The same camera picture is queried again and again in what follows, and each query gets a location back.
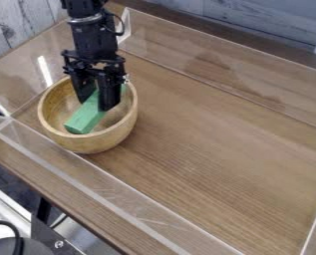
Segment black metal bracket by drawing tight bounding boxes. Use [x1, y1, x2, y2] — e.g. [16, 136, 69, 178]
[31, 217, 85, 255]

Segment black table leg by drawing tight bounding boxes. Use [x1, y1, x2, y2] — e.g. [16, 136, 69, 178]
[36, 198, 52, 223]

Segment brown wooden bowl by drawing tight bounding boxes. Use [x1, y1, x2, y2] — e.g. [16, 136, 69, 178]
[36, 78, 139, 154]

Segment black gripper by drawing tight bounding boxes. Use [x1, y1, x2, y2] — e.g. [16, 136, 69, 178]
[61, 14, 126, 112]

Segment black cable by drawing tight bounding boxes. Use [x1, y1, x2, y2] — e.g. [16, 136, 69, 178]
[0, 219, 24, 255]

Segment green rectangular block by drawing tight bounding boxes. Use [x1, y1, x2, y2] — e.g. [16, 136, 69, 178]
[63, 91, 119, 134]

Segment clear acrylic tray walls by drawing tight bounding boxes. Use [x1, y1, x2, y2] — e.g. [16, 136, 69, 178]
[0, 5, 316, 255]

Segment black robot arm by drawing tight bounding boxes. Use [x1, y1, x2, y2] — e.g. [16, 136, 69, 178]
[60, 0, 127, 112]

